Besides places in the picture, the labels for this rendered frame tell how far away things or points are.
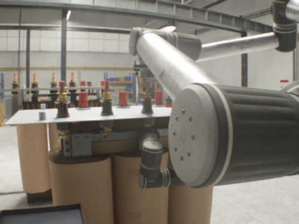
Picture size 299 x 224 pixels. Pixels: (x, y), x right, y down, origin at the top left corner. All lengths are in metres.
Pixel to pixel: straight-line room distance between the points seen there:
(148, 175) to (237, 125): 0.94
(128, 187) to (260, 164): 1.30
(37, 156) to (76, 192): 1.67
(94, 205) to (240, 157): 1.31
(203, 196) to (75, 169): 1.04
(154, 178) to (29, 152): 2.12
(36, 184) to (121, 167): 1.82
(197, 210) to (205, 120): 1.67
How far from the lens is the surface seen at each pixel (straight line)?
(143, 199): 1.72
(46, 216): 1.35
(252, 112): 0.42
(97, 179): 1.56
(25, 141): 3.14
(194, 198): 1.95
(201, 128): 0.39
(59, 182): 1.56
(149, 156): 1.23
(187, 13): 11.68
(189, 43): 1.27
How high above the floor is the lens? 1.53
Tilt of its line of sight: 6 degrees down
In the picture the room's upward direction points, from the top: straight up
